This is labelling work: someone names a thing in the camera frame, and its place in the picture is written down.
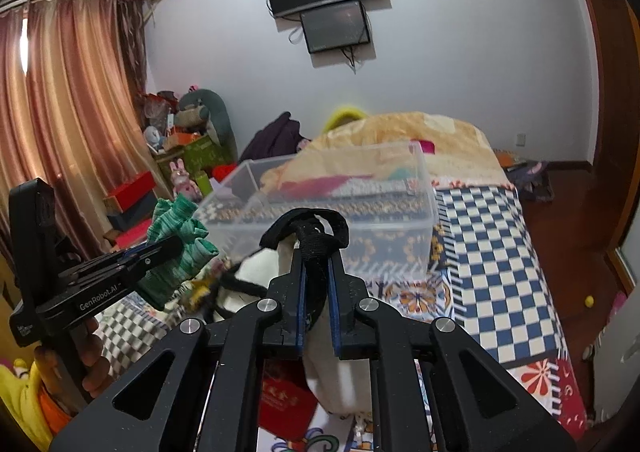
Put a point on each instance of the red box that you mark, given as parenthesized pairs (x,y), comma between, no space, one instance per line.
(129,193)

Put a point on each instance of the pink bunny plush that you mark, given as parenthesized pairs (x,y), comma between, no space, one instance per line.
(182,184)

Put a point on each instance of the red velvet pouch gold trim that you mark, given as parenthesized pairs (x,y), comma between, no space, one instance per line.
(287,405)

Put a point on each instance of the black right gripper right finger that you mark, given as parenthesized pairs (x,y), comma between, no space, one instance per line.
(354,331)

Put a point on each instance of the green knitted cloth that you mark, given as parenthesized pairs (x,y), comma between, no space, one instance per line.
(184,250)

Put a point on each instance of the grey plush toy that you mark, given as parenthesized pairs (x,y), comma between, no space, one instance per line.
(205,110)

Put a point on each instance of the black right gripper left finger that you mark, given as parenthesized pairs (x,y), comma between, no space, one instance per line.
(287,326)

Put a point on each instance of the small black wall monitor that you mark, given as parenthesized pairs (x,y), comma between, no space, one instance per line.
(336,26)

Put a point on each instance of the left hand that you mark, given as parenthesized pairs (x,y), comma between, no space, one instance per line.
(89,350)

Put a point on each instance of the white tote bag black handles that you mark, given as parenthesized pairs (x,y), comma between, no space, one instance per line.
(316,291)

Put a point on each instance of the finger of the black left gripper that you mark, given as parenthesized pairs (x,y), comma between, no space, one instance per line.
(145,256)

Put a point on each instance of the green gift box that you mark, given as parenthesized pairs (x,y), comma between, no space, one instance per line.
(203,154)

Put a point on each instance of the beige floral blanket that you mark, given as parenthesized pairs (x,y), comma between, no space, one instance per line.
(456,154)

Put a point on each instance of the pink orange curtain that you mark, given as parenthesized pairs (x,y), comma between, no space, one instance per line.
(67,112)

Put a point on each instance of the dark purple clothing pile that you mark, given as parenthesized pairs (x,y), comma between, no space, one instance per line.
(280,137)

